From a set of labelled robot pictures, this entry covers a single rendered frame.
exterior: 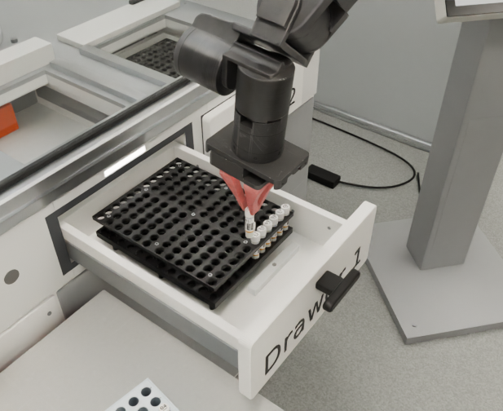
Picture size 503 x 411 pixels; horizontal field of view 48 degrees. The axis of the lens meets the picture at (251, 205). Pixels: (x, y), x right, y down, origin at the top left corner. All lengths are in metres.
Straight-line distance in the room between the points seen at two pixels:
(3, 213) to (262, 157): 0.33
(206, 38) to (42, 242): 0.37
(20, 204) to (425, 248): 1.40
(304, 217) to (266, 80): 0.33
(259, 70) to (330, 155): 1.93
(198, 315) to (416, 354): 1.19
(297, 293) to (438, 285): 1.31
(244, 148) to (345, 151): 1.92
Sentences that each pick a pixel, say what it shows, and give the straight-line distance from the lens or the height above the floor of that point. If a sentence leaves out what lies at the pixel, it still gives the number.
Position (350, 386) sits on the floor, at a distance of 1.70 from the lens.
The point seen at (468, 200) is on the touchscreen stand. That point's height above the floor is 0.33.
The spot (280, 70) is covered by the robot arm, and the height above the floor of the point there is 1.17.
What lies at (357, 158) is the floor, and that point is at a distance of 2.48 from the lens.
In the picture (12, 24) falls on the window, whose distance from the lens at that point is 0.70.
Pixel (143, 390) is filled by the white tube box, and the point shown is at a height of 0.79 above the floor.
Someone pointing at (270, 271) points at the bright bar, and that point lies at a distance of 0.79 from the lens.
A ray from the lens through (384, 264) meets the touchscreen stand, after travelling 1.97.
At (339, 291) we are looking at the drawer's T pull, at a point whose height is 0.91.
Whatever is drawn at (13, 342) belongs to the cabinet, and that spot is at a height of 0.77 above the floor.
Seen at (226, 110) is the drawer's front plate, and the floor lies 0.92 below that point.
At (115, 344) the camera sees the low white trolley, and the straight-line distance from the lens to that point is 0.84.
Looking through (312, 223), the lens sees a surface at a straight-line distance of 0.83.
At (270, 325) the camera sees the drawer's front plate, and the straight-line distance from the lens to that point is 0.63.
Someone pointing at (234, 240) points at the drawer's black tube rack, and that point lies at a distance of 0.76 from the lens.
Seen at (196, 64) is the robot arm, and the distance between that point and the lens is 0.60.
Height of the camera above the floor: 1.43
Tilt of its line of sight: 41 degrees down
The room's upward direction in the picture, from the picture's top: straight up
